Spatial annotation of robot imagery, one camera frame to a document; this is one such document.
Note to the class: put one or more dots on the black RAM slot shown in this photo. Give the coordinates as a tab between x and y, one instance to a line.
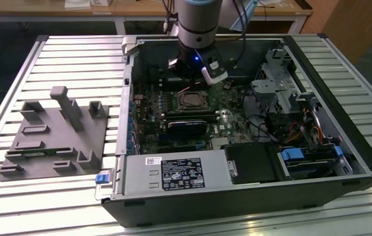
178	118
178	113

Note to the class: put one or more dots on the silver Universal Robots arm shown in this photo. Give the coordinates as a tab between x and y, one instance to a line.
196	24

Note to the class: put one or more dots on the grey metal drive cage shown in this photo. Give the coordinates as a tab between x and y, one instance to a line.
264	88

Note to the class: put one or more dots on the silver chipset heatsink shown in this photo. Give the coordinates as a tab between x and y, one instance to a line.
220	142

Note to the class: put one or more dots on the black open PC case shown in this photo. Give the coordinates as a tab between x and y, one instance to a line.
205	211

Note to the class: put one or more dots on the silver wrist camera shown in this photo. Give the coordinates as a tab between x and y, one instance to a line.
214	70

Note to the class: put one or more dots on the wooden cabinet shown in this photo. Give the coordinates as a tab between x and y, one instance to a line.
352	24

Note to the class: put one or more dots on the wooden desk white frame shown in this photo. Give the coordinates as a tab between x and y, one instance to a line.
41	12

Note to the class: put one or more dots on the green RAM stick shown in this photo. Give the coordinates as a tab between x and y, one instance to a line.
37	153

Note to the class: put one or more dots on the black graphics card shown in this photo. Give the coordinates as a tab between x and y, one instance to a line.
185	129

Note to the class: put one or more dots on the white box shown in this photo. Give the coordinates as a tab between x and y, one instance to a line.
101	2
77	5

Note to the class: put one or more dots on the grey parts rack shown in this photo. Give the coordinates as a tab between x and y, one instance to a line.
57	137

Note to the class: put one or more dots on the small blue drive latch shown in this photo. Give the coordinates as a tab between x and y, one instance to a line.
337	151

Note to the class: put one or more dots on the blue disk carrier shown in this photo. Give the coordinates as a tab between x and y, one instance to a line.
292	155

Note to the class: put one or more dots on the blue case latch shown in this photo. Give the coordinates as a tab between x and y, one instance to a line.
102	178

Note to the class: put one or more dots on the silver power supply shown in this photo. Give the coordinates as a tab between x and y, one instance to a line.
138	177

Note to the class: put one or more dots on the thin metal locking lever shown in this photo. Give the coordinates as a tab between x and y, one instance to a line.
190	87

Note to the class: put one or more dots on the green motherboard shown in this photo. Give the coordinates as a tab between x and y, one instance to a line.
234	123

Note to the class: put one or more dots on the silver CPU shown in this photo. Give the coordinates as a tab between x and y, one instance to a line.
194	99

